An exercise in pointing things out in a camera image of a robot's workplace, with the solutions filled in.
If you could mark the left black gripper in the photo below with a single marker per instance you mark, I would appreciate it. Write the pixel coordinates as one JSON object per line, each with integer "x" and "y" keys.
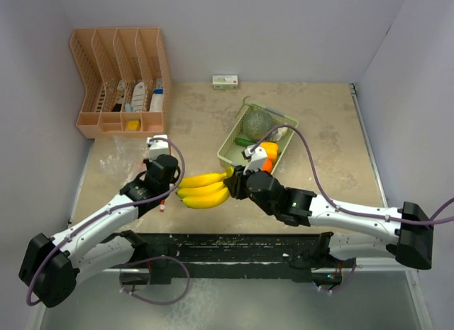
{"x": 147, "y": 164}

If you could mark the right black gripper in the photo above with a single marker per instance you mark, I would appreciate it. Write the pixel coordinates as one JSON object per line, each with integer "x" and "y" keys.
{"x": 235, "y": 183}

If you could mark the yellow banana bunch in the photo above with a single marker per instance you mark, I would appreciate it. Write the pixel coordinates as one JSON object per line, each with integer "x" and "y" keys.
{"x": 205, "y": 191}

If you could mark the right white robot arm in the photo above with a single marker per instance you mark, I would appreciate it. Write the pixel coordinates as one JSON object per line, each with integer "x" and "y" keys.
{"x": 404, "y": 234}

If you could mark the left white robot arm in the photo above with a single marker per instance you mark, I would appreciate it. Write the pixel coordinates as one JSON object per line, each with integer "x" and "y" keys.
{"x": 54, "y": 265}

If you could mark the orange fruit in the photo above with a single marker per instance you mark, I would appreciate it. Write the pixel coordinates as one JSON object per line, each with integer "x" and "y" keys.
{"x": 267, "y": 166}

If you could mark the yellow small box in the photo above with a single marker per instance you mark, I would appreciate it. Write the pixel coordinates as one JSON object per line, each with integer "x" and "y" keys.
{"x": 133, "y": 125}

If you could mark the orange bell pepper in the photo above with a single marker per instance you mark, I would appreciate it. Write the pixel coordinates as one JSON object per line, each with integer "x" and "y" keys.
{"x": 272, "y": 150}

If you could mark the white garlic bulb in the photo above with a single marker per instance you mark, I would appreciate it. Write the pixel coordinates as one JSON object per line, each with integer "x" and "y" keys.
{"x": 278, "y": 134}

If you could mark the white blue packet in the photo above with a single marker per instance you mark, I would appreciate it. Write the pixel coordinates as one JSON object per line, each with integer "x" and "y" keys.
{"x": 157, "y": 100}

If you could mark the green plastic basket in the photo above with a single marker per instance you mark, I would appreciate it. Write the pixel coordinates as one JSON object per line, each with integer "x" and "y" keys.
{"x": 230, "y": 153}

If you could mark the black white item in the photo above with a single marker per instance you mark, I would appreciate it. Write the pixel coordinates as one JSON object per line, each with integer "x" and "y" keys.
{"x": 119, "y": 97}

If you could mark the white patterned pouch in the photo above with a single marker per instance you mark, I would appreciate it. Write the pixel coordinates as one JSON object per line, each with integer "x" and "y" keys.
{"x": 138, "y": 97}

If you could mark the green netted melon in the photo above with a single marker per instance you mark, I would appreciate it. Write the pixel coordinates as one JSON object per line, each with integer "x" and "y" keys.
{"x": 257, "y": 123}

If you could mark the pink desk file organizer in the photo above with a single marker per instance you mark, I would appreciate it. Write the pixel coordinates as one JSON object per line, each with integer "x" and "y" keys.
{"x": 103, "y": 57}

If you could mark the small green white box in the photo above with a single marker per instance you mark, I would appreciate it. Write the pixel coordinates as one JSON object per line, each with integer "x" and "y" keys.
{"x": 224, "y": 82}

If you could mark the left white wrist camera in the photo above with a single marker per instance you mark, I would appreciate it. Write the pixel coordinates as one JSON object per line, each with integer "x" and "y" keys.
{"x": 156, "y": 146}

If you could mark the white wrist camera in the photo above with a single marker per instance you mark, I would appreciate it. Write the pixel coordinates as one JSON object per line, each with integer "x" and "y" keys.
{"x": 156, "y": 146}
{"x": 256, "y": 158}

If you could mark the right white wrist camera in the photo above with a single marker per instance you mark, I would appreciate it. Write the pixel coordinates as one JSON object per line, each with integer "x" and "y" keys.
{"x": 256, "y": 158}

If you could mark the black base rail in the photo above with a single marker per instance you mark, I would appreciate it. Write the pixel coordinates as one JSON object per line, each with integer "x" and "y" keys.
{"x": 295, "y": 257}

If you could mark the aluminium frame rail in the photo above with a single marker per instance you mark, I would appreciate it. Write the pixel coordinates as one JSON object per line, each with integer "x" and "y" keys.
{"x": 386, "y": 264}

